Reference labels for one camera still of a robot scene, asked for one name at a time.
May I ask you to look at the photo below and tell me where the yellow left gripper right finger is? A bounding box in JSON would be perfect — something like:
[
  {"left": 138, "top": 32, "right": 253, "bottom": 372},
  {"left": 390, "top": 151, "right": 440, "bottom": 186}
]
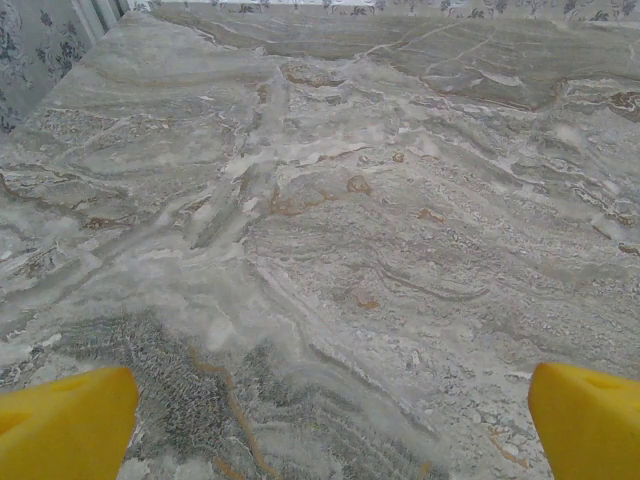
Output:
[{"left": 528, "top": 362, "right": 640, "bottom": 480}]

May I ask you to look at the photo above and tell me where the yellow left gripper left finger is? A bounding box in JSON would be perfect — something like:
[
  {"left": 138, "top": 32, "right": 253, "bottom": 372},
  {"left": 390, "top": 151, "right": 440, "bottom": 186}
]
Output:
[{"left": 0, "top": 366, "right": 140, "bottom": 480}]

